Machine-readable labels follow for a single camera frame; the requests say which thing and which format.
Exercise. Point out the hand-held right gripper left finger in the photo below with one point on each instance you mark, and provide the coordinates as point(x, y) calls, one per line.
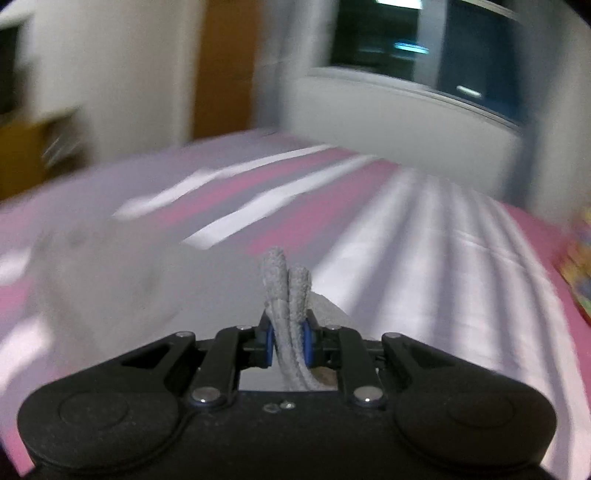
point(266, 346)

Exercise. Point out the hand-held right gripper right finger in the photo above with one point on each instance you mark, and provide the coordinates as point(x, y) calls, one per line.
point(309, 346)

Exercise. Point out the grey pants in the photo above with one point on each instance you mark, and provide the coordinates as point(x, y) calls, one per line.
point(282, 300)

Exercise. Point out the striped pink bed sheet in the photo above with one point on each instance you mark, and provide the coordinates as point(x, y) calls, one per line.
point(415, 258)

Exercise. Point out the colourful patchwork quilt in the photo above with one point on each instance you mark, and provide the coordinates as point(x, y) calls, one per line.
point(579, 272)

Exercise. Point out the brown wooden door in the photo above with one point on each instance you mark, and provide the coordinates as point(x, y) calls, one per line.
point(226, 64)

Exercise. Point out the grey curtain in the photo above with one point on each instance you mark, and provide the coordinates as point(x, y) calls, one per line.
point(558, 106)
point(295, 46)

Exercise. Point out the wooden cabinet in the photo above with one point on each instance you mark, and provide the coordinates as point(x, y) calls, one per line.
point(32, 152)

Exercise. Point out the sliding glass window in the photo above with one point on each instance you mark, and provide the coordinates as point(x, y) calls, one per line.
point(388, 32)

